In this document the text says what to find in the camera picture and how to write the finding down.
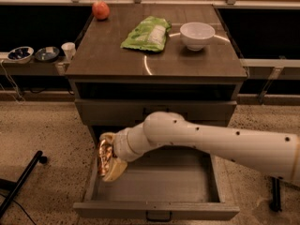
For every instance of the blue patterned bowl right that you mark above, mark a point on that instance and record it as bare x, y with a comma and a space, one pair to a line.
47, 54

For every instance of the grey drawer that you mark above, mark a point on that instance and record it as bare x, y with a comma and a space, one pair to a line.
128, 113
166, 184

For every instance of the grey drawer cabinet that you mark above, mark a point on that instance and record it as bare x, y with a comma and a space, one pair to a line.
101, 69

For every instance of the closed grey top drawer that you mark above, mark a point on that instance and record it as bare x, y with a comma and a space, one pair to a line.
128, 113

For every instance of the black stand leg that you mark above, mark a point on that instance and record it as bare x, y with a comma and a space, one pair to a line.
13, 188
275, 204

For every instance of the black stand leg right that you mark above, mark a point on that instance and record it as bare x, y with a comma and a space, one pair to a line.
275, 204

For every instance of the grey side shelf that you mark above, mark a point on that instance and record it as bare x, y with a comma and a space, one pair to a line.
33, 67

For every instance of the blue patterned bowl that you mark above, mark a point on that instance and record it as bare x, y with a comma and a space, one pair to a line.
21, 55
47, 54

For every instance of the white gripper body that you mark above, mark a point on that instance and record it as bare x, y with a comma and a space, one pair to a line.
120, 147

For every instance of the white paper cup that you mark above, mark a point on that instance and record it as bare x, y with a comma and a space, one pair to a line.
69, 50

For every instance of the white bowl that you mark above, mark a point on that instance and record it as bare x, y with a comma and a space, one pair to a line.
196, 35

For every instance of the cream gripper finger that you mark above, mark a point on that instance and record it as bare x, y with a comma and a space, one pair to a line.
108, 137
113, 169

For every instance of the blue patterned bowl left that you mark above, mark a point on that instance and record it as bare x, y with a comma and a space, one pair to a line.
21, 55

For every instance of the green chip bag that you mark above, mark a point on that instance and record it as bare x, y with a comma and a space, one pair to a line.
149, 35

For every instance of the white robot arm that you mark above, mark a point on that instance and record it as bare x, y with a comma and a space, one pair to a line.
272, 153

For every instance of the black stand leg left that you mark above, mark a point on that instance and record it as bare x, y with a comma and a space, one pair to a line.
13, 188

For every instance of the red apple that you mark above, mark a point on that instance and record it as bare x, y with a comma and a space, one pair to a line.
100, 10

